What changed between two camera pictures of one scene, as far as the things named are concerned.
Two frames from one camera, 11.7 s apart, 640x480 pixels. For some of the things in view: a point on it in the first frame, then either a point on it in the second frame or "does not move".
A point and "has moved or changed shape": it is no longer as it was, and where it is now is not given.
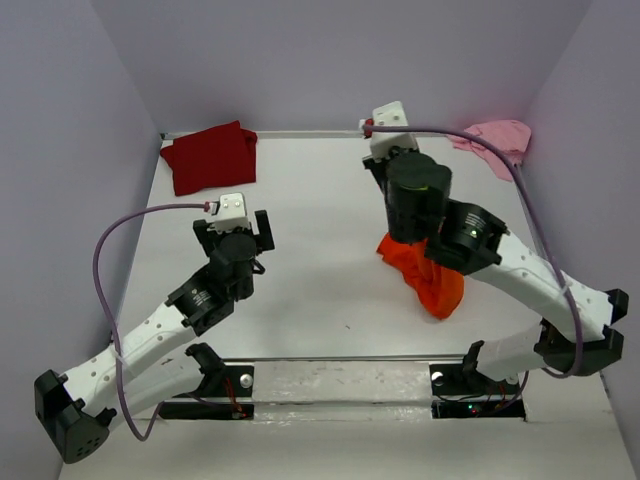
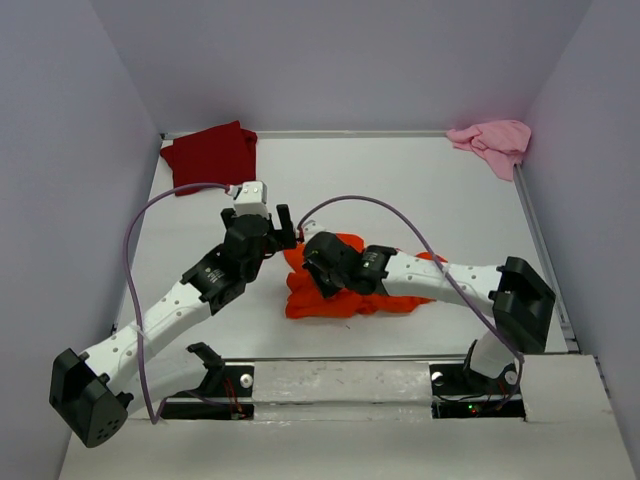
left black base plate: (236, 381) does not move
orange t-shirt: (441, 290) has moved or changed shape
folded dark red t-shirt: (223, 155) does not move
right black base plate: (454, 380) does not move
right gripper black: (382, 167) → (326, 289)
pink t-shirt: (511, 137) does not move
